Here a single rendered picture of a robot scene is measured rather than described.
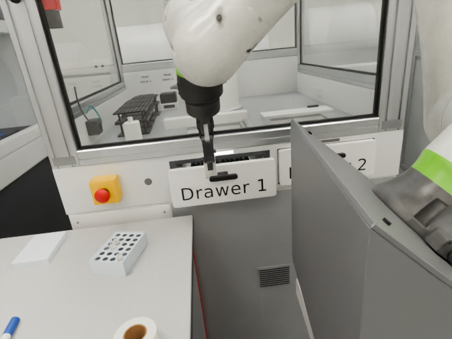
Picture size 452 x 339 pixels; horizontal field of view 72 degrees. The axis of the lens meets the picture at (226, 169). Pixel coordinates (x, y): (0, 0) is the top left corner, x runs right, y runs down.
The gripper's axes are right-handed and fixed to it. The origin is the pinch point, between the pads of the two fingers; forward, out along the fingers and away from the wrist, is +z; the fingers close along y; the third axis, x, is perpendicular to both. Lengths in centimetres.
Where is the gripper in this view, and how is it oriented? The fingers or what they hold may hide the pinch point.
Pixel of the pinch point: (210, 166)
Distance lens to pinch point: 80.0
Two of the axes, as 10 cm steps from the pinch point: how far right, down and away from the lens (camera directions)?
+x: 9.9, -1.2, 0.5
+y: 1.2, 6.6, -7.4
